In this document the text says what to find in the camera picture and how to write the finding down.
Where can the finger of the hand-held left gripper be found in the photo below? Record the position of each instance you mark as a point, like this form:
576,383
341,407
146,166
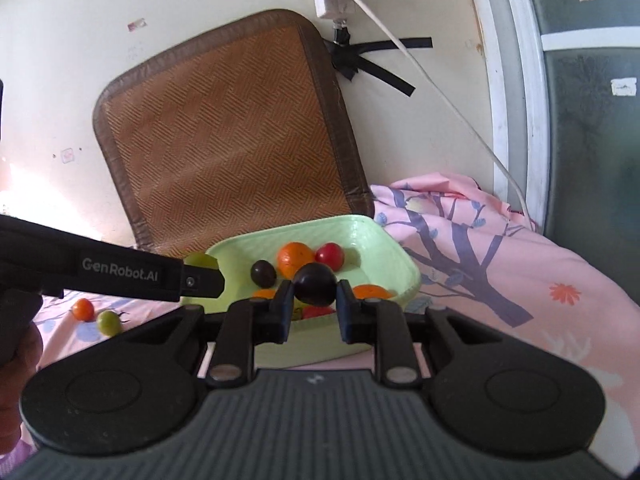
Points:
202,282

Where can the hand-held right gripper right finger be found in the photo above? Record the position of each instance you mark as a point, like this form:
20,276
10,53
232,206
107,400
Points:
346,310

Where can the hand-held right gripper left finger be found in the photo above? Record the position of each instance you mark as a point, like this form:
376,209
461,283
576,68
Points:
282,310

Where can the small green tomato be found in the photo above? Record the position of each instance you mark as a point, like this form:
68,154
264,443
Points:
297,315

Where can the red tomato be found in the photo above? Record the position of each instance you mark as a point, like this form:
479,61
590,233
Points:
330,255
317,312

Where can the dark purple tomato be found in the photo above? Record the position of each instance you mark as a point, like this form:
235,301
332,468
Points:
314,285
262,273

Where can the green plastic basket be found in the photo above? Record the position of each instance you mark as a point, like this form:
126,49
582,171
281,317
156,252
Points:
360,232

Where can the person's left hand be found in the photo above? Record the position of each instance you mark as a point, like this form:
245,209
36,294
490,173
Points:
20,385

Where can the small orange mandarin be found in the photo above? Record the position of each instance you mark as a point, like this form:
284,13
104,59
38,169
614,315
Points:
82,309

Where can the brown woven seat mat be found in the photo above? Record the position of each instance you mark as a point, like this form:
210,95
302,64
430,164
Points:
225,135

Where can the pink deer printed blanket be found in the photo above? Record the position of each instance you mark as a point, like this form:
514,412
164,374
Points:
500,270

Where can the crossed black tape strips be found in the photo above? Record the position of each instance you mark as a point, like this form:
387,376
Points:
365,57

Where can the white window sticker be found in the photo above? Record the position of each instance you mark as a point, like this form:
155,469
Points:
623,87

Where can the small wall sticker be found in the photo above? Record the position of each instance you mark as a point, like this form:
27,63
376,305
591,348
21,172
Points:
68,155
136,25

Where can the white window frame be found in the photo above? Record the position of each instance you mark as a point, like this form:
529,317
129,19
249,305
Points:
515,110

